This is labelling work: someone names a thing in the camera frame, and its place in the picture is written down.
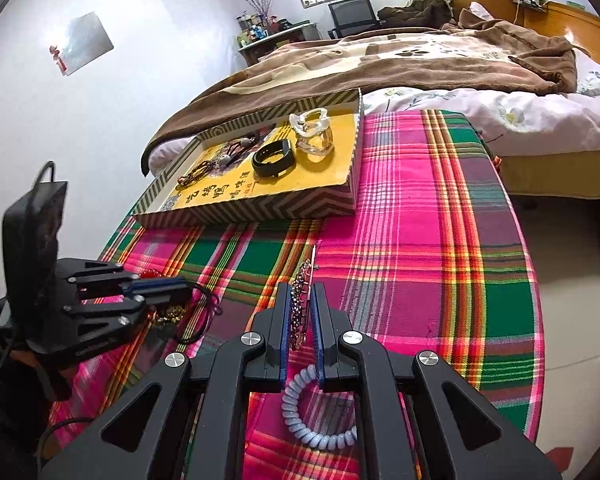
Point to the black wristband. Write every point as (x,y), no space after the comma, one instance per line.
(272,165)

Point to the dark cloth pile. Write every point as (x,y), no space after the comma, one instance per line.
(415,12)

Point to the group of bottles and jars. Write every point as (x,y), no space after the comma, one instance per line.
(255,27)

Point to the patterned cardboard box tray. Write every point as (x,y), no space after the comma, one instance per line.
(260,210)

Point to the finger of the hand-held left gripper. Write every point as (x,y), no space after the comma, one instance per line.
(105,315)
(130,285)

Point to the wooden headboard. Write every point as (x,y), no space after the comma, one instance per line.
(570,20)

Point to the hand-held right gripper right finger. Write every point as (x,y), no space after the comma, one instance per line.
(317,340)

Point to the small desk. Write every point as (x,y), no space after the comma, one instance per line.
(275,42)

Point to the silver wall poster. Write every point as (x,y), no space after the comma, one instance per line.
(85,45)

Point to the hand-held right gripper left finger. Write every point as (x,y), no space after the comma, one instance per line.
(282,340)

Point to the pink green plaid cloth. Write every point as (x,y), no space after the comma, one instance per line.
(430,260)

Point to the rhinestone hair clip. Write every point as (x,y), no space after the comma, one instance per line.
(300,305)

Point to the black office chair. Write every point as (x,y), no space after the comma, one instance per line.
(352,17)

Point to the bed with floral sheet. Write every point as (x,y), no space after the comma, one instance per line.
(530,115)

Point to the brown patterned blanket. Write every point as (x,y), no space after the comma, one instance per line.
(380,60)

